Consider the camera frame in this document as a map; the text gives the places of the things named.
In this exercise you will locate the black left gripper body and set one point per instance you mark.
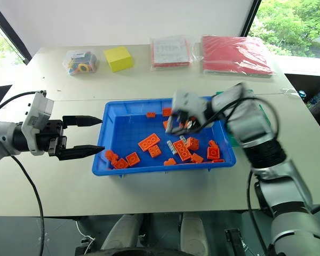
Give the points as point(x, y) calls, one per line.
point(52, 133)

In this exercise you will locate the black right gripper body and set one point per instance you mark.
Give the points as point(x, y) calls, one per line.
point(186, 117)

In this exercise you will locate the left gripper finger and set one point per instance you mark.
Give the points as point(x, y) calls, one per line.
point(81, 120)
point(80, 152)

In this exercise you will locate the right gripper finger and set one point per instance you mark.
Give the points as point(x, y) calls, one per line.
point(194, 130)
point(170, 124)

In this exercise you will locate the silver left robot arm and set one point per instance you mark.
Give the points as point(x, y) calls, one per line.
point(5, 136)

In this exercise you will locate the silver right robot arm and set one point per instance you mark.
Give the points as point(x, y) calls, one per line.
point(258, 133)

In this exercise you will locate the blue plastic bin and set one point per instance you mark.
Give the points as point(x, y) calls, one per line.
point(117, 128)

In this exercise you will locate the long orange building brick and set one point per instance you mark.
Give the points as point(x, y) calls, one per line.
point(182, 151)

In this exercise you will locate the large flat orange brick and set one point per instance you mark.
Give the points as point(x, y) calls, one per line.
point(148, 142)

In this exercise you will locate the bag of colourful toys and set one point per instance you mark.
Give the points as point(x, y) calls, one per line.
point(80, 62)

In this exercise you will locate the red booklet in plastic bag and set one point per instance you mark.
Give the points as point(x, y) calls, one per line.
point(170, 52)

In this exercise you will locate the yellow box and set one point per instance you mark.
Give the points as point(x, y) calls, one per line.
point(118, 58)

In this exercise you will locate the red paper pack in plastic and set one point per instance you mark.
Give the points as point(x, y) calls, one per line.
point(234, 54)

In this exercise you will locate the grey rounded leg shape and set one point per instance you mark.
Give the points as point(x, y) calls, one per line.
point(193, 234)
point(124, 232)

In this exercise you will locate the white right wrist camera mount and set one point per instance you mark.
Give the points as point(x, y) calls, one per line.
point(188, 102)

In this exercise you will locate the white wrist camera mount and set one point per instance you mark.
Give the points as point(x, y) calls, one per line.
point(38, 109)
point(188, 102)

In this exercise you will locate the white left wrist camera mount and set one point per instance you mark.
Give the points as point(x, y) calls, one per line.
point(38, 109)

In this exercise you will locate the black window frame post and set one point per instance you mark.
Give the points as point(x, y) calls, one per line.
point(10, 29)
point(252, 16)

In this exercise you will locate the black bracket under table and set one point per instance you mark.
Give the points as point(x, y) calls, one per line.
point(234, 241)

